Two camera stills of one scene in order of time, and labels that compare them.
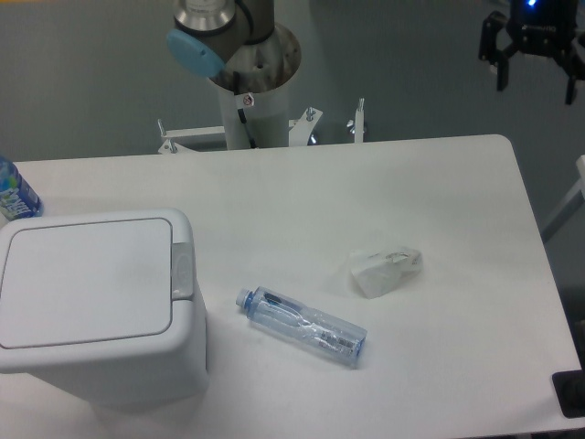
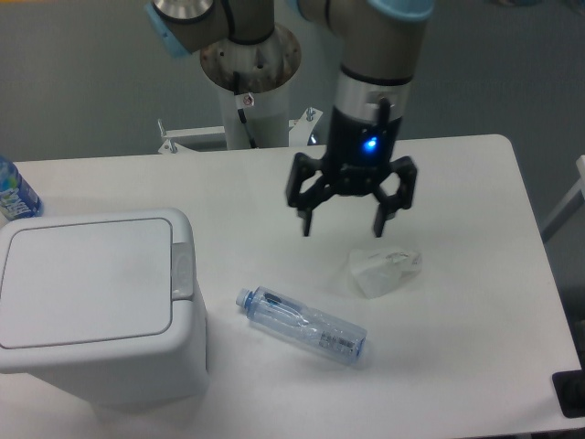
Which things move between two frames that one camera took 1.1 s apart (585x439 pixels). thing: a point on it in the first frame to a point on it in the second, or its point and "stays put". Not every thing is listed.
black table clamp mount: (569, 388) stays put
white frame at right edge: (569, 206) stays put
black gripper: (535, 26) to (360, 149)
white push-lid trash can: (108, 302) stays put
